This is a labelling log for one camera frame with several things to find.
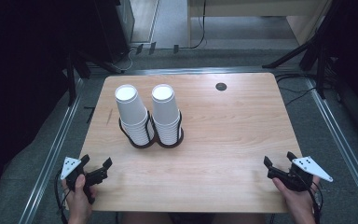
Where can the dark cabinet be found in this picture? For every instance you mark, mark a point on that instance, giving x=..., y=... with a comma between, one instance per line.
x=112, y=28

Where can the black tripod stand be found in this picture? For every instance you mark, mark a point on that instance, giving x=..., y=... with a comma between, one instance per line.
x=320, y=46

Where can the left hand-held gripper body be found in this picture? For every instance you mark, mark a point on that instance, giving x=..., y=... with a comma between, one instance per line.
x=70, y=166

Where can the metal floor rail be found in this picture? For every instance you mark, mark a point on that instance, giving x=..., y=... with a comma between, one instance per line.
x=341, y=143
x=49, y=155
x=199, y=70

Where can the light wooden furniture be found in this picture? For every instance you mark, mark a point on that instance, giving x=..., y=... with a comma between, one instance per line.
x=254, y=7

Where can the tall stack of white paper cups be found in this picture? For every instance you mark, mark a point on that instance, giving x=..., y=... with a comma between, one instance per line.
x=132, y=109

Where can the black stand legs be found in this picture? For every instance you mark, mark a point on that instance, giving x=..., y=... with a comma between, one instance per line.
x=74, y=71

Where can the black round table grommet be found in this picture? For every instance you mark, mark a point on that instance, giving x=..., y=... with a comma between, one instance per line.
x=221, y=86

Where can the person's right hand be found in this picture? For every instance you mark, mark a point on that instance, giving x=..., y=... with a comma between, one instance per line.
x=300, y=205

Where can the person's left hand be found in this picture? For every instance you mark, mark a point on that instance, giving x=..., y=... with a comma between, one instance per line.
x=79, y=208

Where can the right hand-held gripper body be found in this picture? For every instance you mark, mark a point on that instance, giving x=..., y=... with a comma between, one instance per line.
x=310, y=168

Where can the short stack of white paper cups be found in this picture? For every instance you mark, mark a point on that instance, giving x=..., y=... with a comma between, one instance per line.
x=165, y=109

